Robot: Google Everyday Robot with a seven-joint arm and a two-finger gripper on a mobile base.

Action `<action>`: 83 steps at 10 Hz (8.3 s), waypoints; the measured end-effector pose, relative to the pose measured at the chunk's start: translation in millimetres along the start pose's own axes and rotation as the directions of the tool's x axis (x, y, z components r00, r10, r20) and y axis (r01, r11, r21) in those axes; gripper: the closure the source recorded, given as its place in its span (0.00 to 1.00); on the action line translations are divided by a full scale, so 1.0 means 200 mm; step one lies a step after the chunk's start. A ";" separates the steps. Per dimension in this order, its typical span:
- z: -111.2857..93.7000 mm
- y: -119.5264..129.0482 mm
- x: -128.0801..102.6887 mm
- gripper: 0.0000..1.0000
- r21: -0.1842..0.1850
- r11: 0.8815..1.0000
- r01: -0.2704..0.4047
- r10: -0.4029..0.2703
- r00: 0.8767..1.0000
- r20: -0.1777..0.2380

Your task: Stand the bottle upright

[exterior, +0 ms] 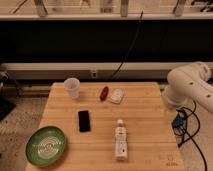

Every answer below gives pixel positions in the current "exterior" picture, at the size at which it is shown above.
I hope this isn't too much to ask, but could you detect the white plastic bottle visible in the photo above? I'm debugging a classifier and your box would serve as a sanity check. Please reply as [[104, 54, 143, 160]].
[[115, 119, 128, 161]]

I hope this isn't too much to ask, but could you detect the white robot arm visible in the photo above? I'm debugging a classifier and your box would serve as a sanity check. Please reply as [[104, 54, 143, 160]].
[[162, 62, 213, 114]]

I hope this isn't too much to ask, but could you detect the black smartphone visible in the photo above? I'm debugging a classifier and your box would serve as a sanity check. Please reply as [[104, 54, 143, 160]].
[[78, 111, 90, 132]]

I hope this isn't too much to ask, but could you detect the black hanging cable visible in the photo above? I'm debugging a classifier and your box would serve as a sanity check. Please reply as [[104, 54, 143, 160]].
[[105, 10, 145, 81]]

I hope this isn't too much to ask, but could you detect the white computer mouse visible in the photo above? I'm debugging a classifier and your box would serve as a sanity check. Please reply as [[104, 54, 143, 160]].
[[109, 89, 124, 104]]

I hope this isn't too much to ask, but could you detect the black floor cable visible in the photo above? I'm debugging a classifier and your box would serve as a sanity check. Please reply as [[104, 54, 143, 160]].
[[173, 99, 209, 171]]

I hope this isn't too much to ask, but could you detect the small red object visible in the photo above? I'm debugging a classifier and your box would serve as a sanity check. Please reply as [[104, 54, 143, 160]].
[[100, 86, 109, 101]]

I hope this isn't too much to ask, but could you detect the white wall outlet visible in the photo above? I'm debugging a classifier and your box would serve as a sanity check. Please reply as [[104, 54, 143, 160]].
[[91, 70, 98, 79]]

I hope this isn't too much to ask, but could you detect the blue connector box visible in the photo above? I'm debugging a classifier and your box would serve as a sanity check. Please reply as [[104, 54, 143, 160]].
[[172, 114, 186, 128]]

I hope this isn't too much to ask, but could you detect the translucent plastic cup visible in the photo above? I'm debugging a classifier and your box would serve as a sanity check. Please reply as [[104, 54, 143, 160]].
[[64, 78, 80, 99]]

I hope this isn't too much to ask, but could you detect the green ceramic plate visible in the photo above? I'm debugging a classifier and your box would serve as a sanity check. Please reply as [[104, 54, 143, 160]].
[[25, 126, 66, 167]]

